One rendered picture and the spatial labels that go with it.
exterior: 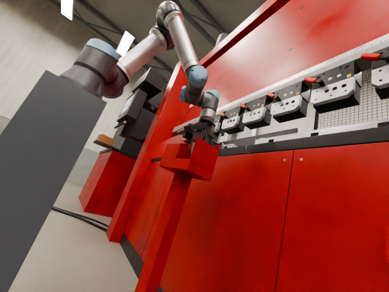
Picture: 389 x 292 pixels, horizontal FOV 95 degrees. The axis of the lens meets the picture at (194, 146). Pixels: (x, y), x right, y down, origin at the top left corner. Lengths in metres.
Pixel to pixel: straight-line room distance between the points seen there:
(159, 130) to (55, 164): 1.56
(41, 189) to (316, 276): 0.76
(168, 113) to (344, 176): 1.86
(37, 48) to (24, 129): 8.16
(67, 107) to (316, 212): 0.80
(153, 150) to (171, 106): 0.58
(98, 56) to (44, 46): 8.06
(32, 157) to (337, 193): 0.84
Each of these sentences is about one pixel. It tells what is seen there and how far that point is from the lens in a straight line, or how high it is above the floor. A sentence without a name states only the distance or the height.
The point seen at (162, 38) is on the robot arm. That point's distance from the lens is 1.05.
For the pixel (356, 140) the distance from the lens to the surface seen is 0.68.
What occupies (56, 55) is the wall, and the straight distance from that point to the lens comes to 8.71.
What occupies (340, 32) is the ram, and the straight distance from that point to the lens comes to 1.18.
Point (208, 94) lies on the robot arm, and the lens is 0.90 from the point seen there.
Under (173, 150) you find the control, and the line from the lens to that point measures 0.83.
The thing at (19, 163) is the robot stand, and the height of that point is 0.51.
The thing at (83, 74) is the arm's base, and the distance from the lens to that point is 0.74.
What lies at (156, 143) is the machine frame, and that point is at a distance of 2.06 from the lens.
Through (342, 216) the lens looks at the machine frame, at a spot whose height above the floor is 0.63.
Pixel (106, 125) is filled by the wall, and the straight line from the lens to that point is 8.05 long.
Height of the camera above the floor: 0.54
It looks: 18 degrees up
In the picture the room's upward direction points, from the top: 18 degrees clockwise
